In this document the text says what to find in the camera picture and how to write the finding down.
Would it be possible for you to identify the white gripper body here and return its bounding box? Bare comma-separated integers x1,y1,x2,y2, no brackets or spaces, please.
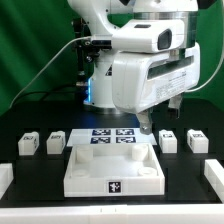
112,44,200,114

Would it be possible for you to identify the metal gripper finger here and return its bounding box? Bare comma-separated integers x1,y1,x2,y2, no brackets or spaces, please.
168,94,183,119
136,110,152,135

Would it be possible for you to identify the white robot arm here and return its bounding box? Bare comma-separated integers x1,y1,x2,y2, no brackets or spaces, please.
67,0,224,135

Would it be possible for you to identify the white sheet with markers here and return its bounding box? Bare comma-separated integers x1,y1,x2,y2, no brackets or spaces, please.
67,128,157,147

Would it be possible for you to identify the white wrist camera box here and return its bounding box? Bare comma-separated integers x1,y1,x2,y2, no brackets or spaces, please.
111,19,185,54

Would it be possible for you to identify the black base camera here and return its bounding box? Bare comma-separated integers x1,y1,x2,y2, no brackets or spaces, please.
91,39,112,49

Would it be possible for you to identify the black camera stand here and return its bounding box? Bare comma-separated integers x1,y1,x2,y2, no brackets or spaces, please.
71,18,99,87

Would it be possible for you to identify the white right wall block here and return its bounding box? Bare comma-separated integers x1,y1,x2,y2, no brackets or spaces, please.
204,159,224,204

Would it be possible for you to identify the white wall block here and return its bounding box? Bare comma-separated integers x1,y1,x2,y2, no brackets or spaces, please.
204,159,224,204
0,163,14,199

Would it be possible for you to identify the white camera cable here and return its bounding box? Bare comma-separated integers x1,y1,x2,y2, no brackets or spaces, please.
8,36,92,110

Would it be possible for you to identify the black cable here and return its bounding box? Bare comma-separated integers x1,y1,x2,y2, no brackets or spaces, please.
13,85,84,105

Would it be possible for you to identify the white front wall bar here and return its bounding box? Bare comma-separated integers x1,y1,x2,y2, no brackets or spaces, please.
0,204,224,224

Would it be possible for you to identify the white left wall block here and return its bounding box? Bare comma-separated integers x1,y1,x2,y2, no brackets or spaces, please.
0,163,14,199

